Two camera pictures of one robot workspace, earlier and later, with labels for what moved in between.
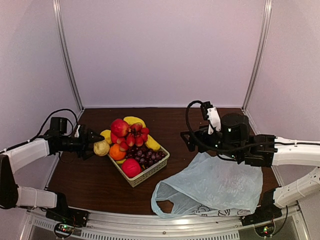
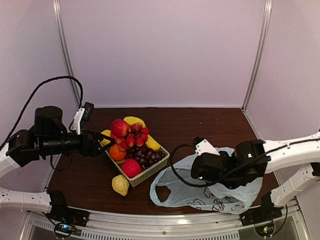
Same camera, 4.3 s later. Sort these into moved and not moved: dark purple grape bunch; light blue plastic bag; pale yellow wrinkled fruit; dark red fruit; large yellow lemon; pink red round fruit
Moved: light blue plastic bag; pale yellow wrinkled fruit
Not moved: large yellow lemon; pink red round fruit; dark purple grape bunch; dark red fruit
